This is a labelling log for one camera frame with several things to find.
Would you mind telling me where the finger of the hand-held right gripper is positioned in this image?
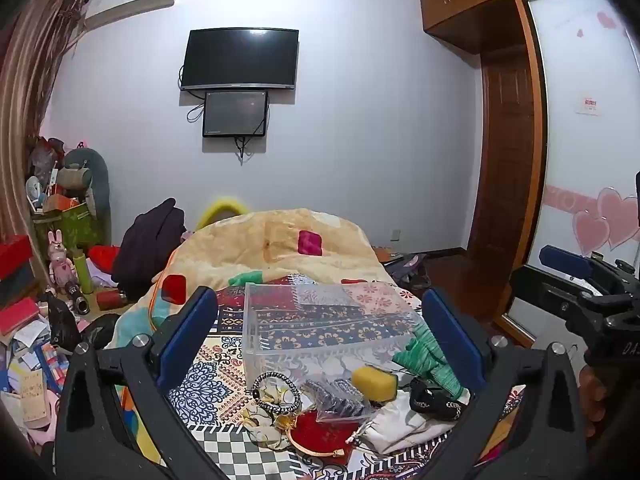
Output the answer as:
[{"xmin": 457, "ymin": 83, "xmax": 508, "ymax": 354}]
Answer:
[
  {"xmin": 539, "ymin": 245, "xmax": 600, "ymax": 282},
  {"xmin": 509, "ymin": 264, "xmax": 577, "ymax": 334}
]

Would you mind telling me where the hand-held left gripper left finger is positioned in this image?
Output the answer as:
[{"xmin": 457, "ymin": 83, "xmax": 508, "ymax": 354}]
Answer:
[{"xmin": 52, "ymin": 286, "xmax": 236, "ymax": 480}]

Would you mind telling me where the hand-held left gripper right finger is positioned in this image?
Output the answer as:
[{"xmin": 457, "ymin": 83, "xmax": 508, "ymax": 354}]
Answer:
[{"xmin": 422, "ymin": 287, "xmax": 589, "ymax": 480}]

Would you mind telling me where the person's right hand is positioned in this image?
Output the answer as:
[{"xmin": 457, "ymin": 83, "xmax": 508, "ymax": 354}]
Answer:
[{"xmin": 579, "ymin": 364, "xmax": 609, "ymax": 439}]

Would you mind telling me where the green knitted cloth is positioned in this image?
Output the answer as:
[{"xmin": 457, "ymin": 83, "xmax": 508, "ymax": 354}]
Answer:
[{"xmin": 391, "ymin": 322, "xmax": 472, "ymax": 399}]

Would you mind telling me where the black embroidered pouch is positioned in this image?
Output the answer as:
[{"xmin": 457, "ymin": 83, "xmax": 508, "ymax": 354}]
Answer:
[{"xmin": 408, "ymin": 379, "xmax": 464, "ymax": 419}]

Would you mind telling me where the red thermos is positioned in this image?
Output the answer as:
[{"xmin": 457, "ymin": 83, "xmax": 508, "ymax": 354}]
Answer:
[{"xmin": 96, "ymin": 290, "xmax": 129, "ymax": 311}]

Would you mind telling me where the purple grey bag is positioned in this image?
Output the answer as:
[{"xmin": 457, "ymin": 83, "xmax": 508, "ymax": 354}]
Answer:
[{"xmin": 384, "ymin": 252, "xmax": 427, "ymax": 292}]

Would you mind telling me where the yellow sponge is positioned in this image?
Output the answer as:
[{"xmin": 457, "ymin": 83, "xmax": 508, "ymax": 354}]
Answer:
[{"xmin": 351, "ymin": 366, "xmax": 399, "ymax": 403}]

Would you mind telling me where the dark jacket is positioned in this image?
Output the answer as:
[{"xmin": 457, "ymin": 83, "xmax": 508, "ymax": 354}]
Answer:
[{"xmin": 111, "ymin": 198, "xmax": 187, "ymax": 302}]

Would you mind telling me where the white cloth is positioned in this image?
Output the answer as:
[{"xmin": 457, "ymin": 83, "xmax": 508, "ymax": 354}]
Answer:
[{"xmin": 359, "ymin": 390, "xmax": 453, "ymax": 454}]

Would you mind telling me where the white wardrobe door with hearts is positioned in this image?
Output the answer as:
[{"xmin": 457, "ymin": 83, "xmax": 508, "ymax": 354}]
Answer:
[{"xmin": 520, "ymin": 0, "xmax": 640, "ymax": 347}]

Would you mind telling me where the black flashlight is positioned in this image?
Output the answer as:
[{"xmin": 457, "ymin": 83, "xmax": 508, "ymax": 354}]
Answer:
[{"xmin": 64, "ymin": 282, "xmax": 91, "ymax": 316}]

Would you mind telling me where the red cloth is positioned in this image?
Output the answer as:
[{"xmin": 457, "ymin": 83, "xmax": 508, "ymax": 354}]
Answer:
[{"xmin": 88, "ymin": 244, "xmax": 122, "ymax": 272}]

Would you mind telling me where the brown wooden door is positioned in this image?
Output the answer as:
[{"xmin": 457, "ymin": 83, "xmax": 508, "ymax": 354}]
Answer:
[{"xmin": 466, "ymin": 49, "xmax": 547, "ymax": 347}]

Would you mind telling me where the floral fabric scrunchie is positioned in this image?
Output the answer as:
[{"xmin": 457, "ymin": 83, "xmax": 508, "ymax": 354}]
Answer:
[{"xmin": 242, "ymin": 377, "xmax": 302, "ymax": 449}]

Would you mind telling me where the green bottle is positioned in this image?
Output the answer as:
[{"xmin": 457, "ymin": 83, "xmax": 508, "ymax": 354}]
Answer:
[{"xmin": 72, "ymin": 248, "xmax": 95, "ymax": 294}]

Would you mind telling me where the black plastic bag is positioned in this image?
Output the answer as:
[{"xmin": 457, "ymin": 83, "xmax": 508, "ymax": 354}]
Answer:
[{"xmin": 42, "ymin": 292, "xmax": 82, "ymax": 352}]

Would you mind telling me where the yellow patchwork quilt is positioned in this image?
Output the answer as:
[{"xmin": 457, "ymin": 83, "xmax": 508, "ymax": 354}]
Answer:
[{"xmin": 114, "ymin": 207, "xmax": 397, "ymax": 361}]

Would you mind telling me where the clear plastic storage box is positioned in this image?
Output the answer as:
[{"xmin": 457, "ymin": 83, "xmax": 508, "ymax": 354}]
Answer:
[{"xmin": 243, "ymin": 281, "xmax": 427, "ymax": 392}]

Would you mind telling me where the pink rabbit figurine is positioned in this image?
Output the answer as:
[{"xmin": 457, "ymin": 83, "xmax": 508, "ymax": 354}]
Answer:
[{"xmin": 47, "ymin": 230, "xmax": 79, "ymax": 295}]

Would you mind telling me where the red round pouch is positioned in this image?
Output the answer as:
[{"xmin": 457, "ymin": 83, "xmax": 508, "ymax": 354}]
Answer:
[{"xmin": 287, "ymin": 407, "xmax": 372, "ymax": 458}]

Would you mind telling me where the green cardboard box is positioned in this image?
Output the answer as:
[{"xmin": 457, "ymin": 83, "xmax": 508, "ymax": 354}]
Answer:
[{"xmin": 32, "ymin": 202, "xmax": 102, "ymax": 254}]

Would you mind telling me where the pile of papers and packets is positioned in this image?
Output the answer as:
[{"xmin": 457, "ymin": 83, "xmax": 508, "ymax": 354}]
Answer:
[{"xmin": 0, "ymin": 296, "xmax": 72, "ymax": 443}]

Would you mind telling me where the red box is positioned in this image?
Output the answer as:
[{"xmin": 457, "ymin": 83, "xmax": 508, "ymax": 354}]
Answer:
[{"xmin": 0, "ymin": 233, "xmax": 34, "ymax": 282}]

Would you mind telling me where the small white fan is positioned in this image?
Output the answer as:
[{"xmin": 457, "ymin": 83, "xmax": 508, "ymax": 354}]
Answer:
[{"xmin": 25, "ymin": 175, "xmax": 47, "ymax": 212}]

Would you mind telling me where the wooden overhead cabinet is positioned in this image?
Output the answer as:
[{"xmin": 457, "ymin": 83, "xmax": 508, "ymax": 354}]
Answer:
[{"xmin": 418, "ymin": 0, "xmax": 592, "ymax": 57}]

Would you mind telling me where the striped brown curtain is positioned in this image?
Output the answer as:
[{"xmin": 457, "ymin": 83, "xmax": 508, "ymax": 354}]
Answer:
[{"xmin": 0, "ymin": 0, "xmax": 87, "ymax": 243}]

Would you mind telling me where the white air conditioner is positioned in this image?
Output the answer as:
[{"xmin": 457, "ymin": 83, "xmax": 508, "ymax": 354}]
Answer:
[{"xmin": 47, "ymin": 0, "xmax": 184, "ymax": 32}]

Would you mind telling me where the black and white beaded bracelet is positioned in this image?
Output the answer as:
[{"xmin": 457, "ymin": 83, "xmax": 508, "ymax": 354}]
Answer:
[{"xmin": 251, "ymin": 371, "xmax": 304, "ymax": 416}]

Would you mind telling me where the plastic bag of dark hair ties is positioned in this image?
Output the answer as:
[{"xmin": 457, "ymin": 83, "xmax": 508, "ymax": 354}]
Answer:
[{"xmin": 300, "ymin": 377, "xmax": 382, "ymax": 422}]

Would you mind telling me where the small black wall monitor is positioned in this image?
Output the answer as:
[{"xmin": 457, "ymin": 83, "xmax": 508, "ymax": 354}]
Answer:
[{"xmin": 202, "ymin": 89, "xmax": 270, "ymax": 139}]

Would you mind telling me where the black wall television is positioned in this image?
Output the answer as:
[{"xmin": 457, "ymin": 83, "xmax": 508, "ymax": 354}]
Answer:
[{"xmin": 180, "ymin": 28, "xmax": 300, "ymax": 92}]

